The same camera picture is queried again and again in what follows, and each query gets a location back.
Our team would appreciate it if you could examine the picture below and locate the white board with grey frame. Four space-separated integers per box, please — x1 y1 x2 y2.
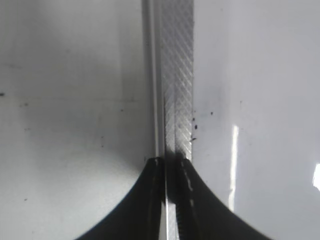
142 0 320 240

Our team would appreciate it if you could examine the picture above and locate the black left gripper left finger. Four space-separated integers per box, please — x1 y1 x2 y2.
78 157 165 240

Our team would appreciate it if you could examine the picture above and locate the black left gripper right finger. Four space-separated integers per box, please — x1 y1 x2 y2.
167 157 268 240

